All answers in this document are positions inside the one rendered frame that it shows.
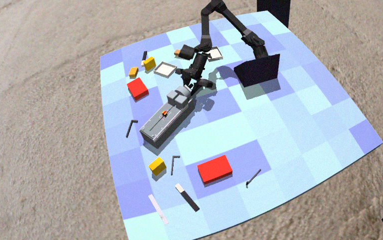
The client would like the red block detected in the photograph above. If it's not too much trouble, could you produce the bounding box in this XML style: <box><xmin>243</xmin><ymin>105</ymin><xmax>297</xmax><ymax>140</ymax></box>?
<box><xmin>127</xmin><ymin>77</ymin><xmax>149</xmax><ymax>101</ymax></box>
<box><xmin>197</xmin><ymin>155</ymin><xmax>233</xmax><ymax>184</ymax></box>

